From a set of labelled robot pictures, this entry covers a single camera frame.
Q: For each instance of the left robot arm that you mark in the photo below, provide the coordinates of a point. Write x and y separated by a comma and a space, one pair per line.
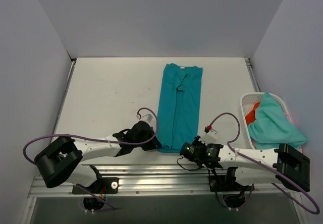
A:
62, 160

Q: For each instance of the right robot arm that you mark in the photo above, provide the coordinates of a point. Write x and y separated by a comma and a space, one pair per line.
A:
283, 165

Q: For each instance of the white plastic laundry basket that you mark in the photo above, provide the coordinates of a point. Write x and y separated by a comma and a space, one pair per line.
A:
247, 102

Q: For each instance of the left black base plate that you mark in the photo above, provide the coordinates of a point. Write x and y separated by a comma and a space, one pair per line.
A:
107, 185

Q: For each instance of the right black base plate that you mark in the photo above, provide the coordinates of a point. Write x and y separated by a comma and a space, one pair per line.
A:
220, 184

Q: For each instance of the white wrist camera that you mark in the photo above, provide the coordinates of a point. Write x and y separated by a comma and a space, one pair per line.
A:
210, 136
146, 118

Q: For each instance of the aluminium mounting rail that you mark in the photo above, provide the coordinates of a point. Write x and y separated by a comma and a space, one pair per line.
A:
145, 180

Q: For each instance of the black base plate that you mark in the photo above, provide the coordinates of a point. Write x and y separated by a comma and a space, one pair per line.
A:
220, 184
107, 185

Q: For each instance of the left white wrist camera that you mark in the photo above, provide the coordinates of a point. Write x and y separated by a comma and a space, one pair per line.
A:
146, 118

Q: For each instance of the orange garment in basket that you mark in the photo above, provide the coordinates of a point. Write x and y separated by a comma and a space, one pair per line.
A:
250, 117

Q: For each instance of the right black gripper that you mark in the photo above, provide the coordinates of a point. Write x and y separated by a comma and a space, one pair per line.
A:
185, 150

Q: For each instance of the mint green t-shirt in basket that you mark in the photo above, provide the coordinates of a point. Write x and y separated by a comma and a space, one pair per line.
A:
271, 126

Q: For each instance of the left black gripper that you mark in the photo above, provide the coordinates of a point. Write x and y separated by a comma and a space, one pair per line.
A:
153, 138

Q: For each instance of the pink garment in basket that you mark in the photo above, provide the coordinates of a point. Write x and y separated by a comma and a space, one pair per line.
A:
300, 149

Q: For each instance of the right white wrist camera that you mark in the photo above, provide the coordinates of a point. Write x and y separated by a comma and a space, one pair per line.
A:
210, 136

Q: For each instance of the teal t-shirt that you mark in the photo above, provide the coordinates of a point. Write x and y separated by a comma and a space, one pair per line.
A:
179, 106

